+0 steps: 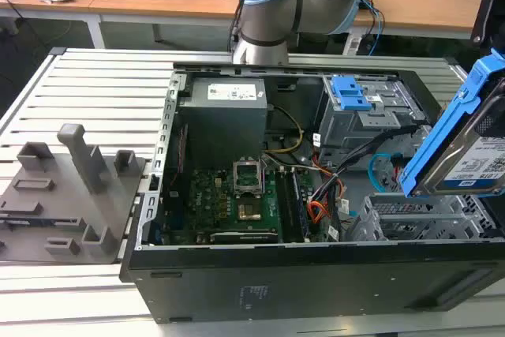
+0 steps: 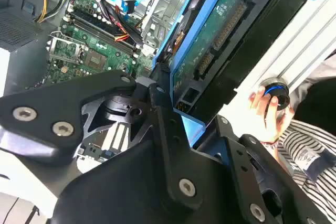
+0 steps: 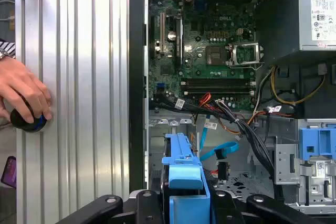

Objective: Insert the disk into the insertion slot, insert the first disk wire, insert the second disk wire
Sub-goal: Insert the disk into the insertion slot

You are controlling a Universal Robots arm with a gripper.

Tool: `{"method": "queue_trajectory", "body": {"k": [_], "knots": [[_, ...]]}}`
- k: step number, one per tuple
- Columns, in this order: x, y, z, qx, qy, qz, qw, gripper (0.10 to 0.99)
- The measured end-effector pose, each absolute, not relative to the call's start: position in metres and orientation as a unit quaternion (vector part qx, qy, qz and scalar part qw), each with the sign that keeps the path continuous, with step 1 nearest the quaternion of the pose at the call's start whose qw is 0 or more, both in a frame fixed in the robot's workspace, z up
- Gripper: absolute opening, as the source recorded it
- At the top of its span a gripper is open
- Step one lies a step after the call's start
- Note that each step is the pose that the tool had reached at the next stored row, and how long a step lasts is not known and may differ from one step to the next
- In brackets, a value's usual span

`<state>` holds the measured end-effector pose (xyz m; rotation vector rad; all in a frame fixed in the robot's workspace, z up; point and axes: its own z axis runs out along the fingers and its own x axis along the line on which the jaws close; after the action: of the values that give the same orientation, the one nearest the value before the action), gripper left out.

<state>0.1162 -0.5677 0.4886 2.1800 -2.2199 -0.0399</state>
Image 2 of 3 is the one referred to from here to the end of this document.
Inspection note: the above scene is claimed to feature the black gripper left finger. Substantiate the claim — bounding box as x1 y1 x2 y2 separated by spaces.
0 61 205 211

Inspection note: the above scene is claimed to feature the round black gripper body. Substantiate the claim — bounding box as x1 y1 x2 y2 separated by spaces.
50 140 336 224

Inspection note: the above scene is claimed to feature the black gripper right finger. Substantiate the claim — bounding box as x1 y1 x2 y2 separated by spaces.
214 115 330 224

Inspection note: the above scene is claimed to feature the round black tool blue ring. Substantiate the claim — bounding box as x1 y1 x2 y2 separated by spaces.
258 76 291 112

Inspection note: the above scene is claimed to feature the hard disk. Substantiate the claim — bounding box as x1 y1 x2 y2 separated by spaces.
154 0 332 148

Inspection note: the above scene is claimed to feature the person's hand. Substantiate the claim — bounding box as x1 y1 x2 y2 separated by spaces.
248 86 296 144

